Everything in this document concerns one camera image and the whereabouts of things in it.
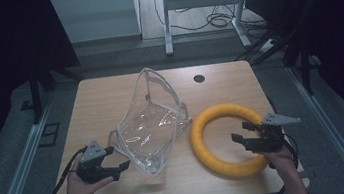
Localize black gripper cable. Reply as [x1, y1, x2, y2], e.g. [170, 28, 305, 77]
[254, 131, 306, 194]
[38, 145, 95, 194]

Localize white power strip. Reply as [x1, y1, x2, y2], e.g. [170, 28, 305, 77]
[257, 37, 280, 55]

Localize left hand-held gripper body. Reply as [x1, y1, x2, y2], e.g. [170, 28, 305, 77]
[72, 138, 117, 187]

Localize black metal stand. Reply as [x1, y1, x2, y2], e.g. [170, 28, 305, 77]
[231, 19, 326, 105]
[14, 63, 90, 127]

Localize yellow foam ring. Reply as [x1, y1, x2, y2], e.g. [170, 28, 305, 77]
[186, 97, 273, 185]

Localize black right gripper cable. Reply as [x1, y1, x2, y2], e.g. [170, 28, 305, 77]
[254, 131, 306, 194]

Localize black floor bracket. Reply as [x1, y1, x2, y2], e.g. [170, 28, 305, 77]
[35, 121, 64, 150]

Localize silver metal floor rail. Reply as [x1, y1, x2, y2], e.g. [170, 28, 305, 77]
[0, 91, 68, 194]
[284, 57, 344, 194]

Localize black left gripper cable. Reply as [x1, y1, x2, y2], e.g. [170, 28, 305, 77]
[38, 145, 95, 194]

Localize black floor cables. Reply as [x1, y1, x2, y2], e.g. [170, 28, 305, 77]
[153, 0, 270, 45]

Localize person's right hand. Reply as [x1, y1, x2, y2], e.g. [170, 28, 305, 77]
[260, 143, 298, 181]

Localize black round table grommet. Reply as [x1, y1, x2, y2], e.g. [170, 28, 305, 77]
[192, 74, 206, 85]

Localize clear plastic bag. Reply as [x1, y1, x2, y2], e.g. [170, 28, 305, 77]
[98, 61, 200, 183]

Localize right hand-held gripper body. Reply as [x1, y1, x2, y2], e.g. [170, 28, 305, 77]
[241, 108, 306, 157]

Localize person's left hand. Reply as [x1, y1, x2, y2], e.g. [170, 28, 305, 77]
[62, 166, 117, 194]

